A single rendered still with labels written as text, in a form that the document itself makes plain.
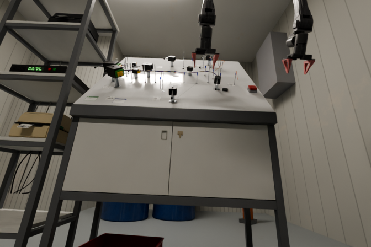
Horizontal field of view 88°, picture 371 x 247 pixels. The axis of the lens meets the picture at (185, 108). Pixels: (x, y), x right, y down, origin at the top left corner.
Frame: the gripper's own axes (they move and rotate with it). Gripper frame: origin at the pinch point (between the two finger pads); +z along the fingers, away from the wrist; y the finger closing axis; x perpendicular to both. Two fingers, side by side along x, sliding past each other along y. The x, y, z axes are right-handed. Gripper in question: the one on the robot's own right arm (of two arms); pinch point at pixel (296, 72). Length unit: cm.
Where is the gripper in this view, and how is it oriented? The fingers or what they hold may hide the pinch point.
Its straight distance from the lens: 120.6
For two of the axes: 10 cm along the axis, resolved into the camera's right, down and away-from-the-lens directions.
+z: -0.6, 9.9, 1.6
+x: 0.2, 1.6, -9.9
